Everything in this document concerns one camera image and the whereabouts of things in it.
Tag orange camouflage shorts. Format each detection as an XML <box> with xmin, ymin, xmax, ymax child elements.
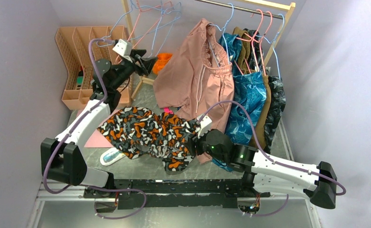
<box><xmin>97</xmin><ymin>106</ymin><xmax>198</xmax><ymax>171</ymax></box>

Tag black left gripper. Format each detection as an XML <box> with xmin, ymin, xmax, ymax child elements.
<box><xmin>111</xmin><ymin>49</ymin><xmax>159</xmax><ymax>90</ymax></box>

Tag blue leaf print shorts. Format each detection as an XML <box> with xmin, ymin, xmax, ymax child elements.
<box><xmin>210</xmin><ymin>33</ymin><xmax>267</xmax><ymax>172</ymax></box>

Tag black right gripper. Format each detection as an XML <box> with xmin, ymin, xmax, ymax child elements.
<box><xmin>183</xmin><ymin>126</ymin><xmax>228</xmax><ymax>163</ymax></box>

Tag brown hanging shorts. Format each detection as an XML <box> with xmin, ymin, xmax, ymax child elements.
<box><xmin>233</xmin><ymin>27</ymin><xmax>271</xmax><ymax>148</ymax></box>

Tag pink hanging shorts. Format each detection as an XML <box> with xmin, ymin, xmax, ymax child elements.
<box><xmin>153</xmin><ymin>18</ymin><xmax>235</xmax><ymax>165</ymax></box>

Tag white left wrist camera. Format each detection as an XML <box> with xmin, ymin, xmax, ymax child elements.
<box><xmin>112</xmin><ymin>39</ymin><xmax>133</xmax><ymax>62</ymax></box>

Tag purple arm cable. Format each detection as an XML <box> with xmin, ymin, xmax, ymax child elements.
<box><xmin>42</xmin><ymin>38</ymin><xmax>147</xmax><ymax>221</ymax></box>
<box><xmin>196</xmin><ymin>100</ymin><xmax>347</xmax><ymax>218</ymax></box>

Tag peach desk organizer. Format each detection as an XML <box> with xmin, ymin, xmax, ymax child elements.
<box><xmin>55</xmin><ymin>26</ymin><xmax>128</xmax><ymax>110</ymax></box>

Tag white teal stapler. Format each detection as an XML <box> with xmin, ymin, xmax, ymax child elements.
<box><xmin>99</xmin><ymin>148</ymin><xmax>126</xmax><ymax>166</ymax></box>

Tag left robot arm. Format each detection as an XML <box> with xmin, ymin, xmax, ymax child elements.
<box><xmin>40</xmin><ymin>49</ymin><xmax>157</xmax><ymax>198</ymax></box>

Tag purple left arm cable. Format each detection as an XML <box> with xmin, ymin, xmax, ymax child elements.
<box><xmin>42</xmin><ymin>38</ymin><xmax>147</xmax><ymax>221</ymax></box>

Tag pink empty wire hanger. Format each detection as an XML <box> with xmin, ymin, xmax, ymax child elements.
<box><xmin>108</xmin><ymin>0</ymin><xmax>181</xmax><ymax>56</ymax></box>

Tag pink clip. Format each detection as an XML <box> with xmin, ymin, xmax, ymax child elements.
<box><xmin>163</xmin><ymin>107</ymin><xmax>174</xmax><ymax>114</ymax></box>

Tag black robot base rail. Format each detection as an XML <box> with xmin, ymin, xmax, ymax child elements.
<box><xmin>83</xmin><ymin>179</ymin><xmax>270</xmax><ymax>209</ymax></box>

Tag wooden clothes rack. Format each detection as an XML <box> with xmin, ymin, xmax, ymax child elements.
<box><xmin>130</xmin><ymin>0</ymin><xmax>296</xmax><ymax>98</ymax></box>

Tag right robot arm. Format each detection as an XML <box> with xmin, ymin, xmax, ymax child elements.
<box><xmin>186</xmin><ymin>129</ymin><xmax>337</xmax><ymax>209</ymax></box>

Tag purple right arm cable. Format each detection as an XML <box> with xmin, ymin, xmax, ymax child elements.
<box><xmin>196</xmin><ymin>100</ymin><xmax>347</xmax><ymax>218</ymax></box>

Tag dark leaf print shorts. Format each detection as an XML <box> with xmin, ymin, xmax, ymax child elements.
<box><xmin>244</xmin><ymin>28</ymin><xmax>287</xmax><ymax>149</ymax></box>

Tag orange knitted object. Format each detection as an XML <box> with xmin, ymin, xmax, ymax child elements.
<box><xmin>152</xmin><ymin>53</ymin><xmax>173</xmax><ymax>75</ymax></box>

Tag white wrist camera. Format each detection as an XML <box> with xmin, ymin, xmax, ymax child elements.
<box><xmin>112</xmin><ymin>39</ymin><xmax>133</xmax><ymax>62</ymax></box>
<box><xmin>196</xmin><ymin>114</ymin><xmax>212</xmax><ymax>138</ymax></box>

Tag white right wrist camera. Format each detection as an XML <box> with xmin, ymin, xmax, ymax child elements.
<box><xmin>196</xmin><ymin>114</ymin><xmax>212</xmax><ymax>138</ymax></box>

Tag blue empty wire hanger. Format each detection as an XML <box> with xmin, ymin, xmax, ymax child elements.
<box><xmin>97</xmin><ymin>0</ymin><xmax>182</xmax><ymax>56</ymax></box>

